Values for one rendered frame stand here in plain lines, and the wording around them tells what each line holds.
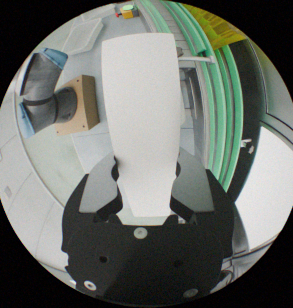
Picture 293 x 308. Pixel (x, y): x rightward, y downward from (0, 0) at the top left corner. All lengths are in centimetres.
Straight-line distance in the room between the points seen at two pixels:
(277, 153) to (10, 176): 374
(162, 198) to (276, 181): 36
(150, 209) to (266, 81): 43
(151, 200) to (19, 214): 348
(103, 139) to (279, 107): 69
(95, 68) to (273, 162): 73
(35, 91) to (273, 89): 58
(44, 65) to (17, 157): 327
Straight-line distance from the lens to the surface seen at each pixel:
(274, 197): 42
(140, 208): 17
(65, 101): 40
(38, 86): 30
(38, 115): 33
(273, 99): 37
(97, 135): 54
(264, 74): 39
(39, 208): 367
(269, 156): 40
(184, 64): 34
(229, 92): 38
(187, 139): 51
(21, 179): 346
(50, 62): 29
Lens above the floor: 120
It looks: 59 degrees down
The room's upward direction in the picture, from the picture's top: 177 degrees counter-clockwise
